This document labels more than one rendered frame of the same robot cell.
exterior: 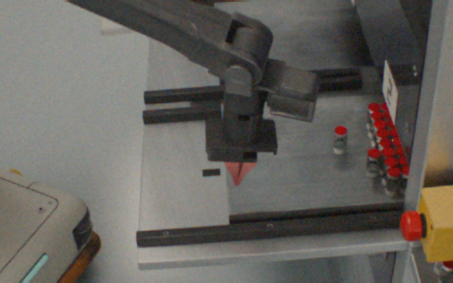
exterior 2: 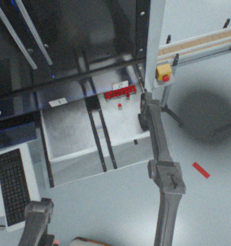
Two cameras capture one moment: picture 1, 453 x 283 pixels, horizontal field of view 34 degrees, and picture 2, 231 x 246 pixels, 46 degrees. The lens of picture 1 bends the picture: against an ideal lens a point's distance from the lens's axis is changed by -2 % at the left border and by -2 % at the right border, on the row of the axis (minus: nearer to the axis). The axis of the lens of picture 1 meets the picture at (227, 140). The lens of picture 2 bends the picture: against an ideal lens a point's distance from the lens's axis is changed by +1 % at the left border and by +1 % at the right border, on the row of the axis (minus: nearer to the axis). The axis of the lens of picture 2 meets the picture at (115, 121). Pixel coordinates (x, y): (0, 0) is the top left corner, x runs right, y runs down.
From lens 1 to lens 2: 1.24 m
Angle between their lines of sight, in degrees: 54
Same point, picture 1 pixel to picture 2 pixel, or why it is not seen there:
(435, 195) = (161, 71)
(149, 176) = (141, 159)
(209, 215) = not seen: hidden behind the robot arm
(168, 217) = not seen: hidden behind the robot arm
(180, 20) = (159, 115)
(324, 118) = (106, 114)
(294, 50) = (71, 128)
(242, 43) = (155, 102)
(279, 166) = (129, 123)
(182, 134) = (120, 155)
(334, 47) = (67, 116)
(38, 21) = not seen: outside the picture
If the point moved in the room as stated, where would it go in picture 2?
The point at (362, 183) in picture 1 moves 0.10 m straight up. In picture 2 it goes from (132, 101) to (132, 93)
